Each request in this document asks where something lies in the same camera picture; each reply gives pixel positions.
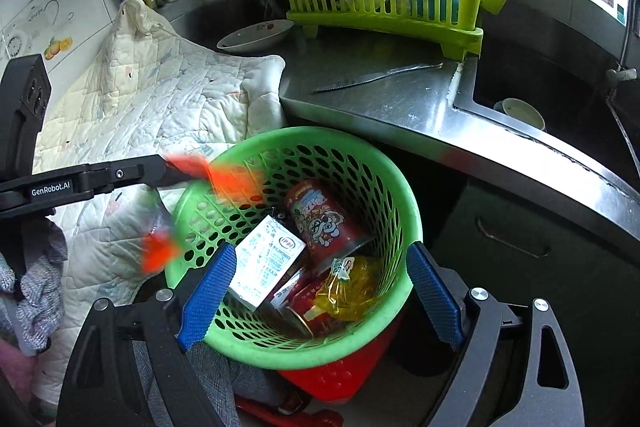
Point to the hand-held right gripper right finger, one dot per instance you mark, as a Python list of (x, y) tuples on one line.
[(432, 297)]

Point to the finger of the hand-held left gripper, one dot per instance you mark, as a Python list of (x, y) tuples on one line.
[(140, 173)]

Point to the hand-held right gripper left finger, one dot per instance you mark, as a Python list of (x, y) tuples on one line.
[(210, 292)]

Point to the blue and white milk carton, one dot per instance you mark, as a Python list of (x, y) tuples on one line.
[(265, 257)]

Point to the yellow plastic packet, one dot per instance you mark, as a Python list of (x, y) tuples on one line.
[(350, 292)]

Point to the orange plastic wrapper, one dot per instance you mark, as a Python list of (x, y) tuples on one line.
[(230, 179)]

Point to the red cola can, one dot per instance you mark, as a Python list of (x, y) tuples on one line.
[(305, 304)]

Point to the green perforated plastic basket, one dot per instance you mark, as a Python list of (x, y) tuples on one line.
[(350, 167)]

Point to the white quilted blanket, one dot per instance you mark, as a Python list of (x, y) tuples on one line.
[(175, 107)]

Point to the person's grey checked clothing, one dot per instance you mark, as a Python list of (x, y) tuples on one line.
[(210, 377)]

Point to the red plastic stool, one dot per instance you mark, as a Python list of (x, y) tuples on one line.
[(330, 379)]

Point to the white ceramic bowl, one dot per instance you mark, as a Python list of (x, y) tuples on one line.
[(255, 34)]

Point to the steel kitchen knife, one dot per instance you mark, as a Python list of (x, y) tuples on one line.
[(375, 77)]

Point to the steel sink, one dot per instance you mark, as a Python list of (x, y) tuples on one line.
[(575, 107)]

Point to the metal sink faucet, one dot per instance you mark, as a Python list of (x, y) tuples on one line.
[(622, 74)]

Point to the blue plastic bowl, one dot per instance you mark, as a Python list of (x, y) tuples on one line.
[(432, 3)]

